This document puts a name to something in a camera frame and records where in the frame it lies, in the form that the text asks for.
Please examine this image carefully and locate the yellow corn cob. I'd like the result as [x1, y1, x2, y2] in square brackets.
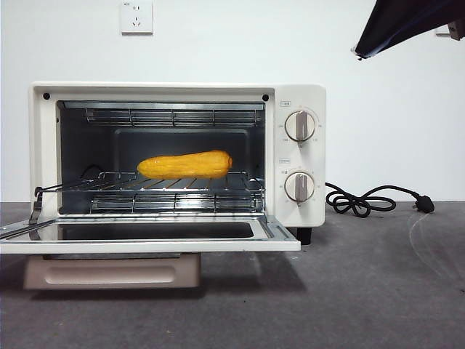
[137, 150, 234, 180]

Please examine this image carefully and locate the metal wire oven rack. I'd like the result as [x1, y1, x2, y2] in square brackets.
[36, 170, 265, 193]

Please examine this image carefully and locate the cream timer knob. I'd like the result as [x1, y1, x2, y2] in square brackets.
[284, 172, 316, 203]

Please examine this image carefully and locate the cream Toshiba toaster oven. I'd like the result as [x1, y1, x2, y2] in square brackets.
[29, 81, 327, 246]

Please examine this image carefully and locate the glass oven door with handle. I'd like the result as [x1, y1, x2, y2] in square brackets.
[0, 213, 302, 291]

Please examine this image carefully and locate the black power cable with plug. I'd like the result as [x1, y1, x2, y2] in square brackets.
[325, 181, 435, 218]

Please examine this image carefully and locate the cream temperature knob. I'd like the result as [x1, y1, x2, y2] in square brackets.
[284, 111, 316, 142]

